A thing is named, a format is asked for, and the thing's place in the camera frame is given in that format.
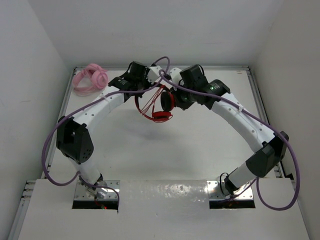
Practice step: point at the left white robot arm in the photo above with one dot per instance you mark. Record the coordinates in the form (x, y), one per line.
(74, 134)

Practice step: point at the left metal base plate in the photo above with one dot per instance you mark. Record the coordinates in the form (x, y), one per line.
(106, 193)

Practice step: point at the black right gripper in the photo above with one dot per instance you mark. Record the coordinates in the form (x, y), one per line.
(183, 105)

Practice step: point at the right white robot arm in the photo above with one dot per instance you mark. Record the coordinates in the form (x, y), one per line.
(268, 148)

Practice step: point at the red black headphones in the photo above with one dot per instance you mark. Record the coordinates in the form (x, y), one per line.
(151, 110)

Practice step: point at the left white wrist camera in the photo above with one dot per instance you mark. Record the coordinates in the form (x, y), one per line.
(153, 74)

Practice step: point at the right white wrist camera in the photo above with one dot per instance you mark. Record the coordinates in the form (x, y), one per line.
(175, 74)

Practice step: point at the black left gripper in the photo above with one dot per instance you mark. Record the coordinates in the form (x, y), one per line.
(148, 83)

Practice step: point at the white front board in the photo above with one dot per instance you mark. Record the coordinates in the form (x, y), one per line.
(155, 210)

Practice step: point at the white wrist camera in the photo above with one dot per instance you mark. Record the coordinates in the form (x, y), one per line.
(175, 74)
(153, 74)

